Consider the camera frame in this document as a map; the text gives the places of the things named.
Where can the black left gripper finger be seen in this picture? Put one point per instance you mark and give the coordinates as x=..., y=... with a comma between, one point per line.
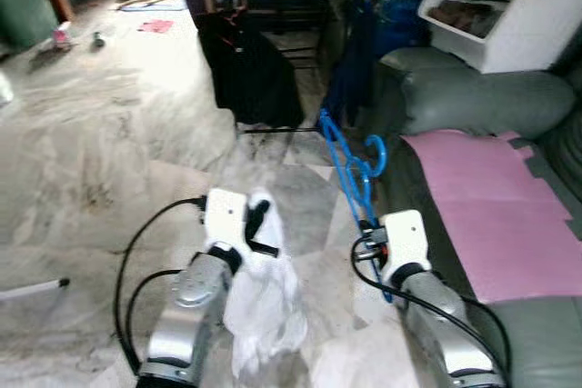
x=257, y=222
x=262, y=248

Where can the white garment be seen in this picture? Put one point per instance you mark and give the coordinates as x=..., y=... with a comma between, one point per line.
x=264, y=306

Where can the blue plastic hanger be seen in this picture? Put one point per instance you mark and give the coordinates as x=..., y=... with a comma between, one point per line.
x=350, y=179

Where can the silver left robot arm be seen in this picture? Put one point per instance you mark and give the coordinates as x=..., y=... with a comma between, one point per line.
x=186, y=315

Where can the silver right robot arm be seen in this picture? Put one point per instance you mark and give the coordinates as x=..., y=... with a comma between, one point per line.
x=436, y=315

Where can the red clothes hanger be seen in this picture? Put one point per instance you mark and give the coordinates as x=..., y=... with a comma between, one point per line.
x=238, y=8

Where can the pink foam mat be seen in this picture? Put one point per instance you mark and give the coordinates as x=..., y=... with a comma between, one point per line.
x=491, y=206

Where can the black buttoned shirt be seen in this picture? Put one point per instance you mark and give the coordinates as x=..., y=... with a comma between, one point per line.
x=255, y=79

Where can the blue hanging garment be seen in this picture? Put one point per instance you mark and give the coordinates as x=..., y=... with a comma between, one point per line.
x=350, y=79

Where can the grey green sofa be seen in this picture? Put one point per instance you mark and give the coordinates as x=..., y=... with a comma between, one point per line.
x=482, y=102

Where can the pink cloth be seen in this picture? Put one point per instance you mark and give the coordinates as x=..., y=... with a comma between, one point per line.
x=156, y=25

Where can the blue door mat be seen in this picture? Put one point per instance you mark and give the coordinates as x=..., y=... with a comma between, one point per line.
x=150, y=2

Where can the large white open bin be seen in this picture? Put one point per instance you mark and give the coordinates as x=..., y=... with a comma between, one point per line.
x=518, y=43

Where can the red and white toy car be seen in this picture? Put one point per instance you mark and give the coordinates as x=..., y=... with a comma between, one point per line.
x=62, y=36

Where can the green plastic bin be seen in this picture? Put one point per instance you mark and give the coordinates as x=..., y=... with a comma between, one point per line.
x=23, y=11

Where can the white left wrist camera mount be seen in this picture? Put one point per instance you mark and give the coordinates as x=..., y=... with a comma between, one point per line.
x=225, y=220

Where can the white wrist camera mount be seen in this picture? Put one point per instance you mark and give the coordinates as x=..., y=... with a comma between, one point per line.
x=406, y=238
x=225, y=220

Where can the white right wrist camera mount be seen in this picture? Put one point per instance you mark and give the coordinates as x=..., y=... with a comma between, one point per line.
x=406, y=238

